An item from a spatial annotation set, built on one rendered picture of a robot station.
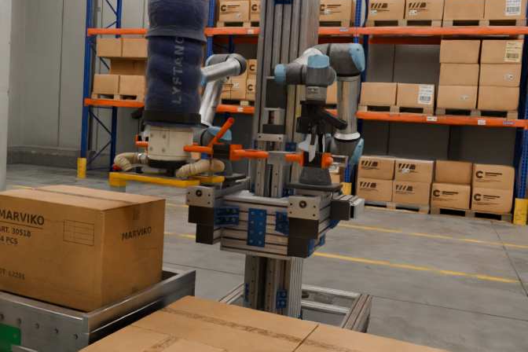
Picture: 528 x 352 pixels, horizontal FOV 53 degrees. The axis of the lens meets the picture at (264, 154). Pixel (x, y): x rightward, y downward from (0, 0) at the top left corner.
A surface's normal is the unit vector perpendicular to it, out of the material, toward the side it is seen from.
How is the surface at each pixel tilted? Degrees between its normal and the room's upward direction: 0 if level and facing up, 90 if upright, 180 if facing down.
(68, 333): 90
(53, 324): 90
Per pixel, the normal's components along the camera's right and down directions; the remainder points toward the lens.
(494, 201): -0.32, 0.04
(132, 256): 0.91, 0.07
